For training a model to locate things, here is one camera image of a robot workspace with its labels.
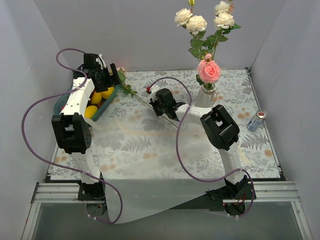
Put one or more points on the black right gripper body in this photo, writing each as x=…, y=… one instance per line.
x=155, y=104

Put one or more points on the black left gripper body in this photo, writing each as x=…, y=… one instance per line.
x=110, y=77

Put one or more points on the cream printed ribbon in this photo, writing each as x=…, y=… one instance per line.
x=93, y=124

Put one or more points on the white wrapping paper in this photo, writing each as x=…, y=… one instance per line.
x=155, y=180

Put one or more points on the white rose stem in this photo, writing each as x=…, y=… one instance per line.
x=207, y=35

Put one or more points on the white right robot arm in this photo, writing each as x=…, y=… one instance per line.
x=220, y=129

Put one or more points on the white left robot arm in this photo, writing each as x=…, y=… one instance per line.
x=71, y=127

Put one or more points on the white ribbed ceramic vase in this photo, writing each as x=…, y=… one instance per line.
x=206, y=98

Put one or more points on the yellow lemon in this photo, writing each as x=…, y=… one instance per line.
x=96, y=98

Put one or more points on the teal plastic fruit tray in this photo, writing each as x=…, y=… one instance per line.
x=105, y=105

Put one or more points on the yellow mango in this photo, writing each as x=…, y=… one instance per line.
x=90, y=111

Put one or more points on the floral patterned table mat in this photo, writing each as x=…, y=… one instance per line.
x=235, y=94

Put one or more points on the blue and white drink can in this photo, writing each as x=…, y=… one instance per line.
x=257, y=120

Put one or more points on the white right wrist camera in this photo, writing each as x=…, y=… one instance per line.
x=151, y=90

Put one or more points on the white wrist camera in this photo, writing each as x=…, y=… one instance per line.
x=151, y=90
x=99, y=62

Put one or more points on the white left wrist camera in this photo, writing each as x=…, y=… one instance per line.
x=99, y=62

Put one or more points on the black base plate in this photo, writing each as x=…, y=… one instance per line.
x=222, y=199

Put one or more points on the aluminium frame rail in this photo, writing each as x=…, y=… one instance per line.
x=276, y=191

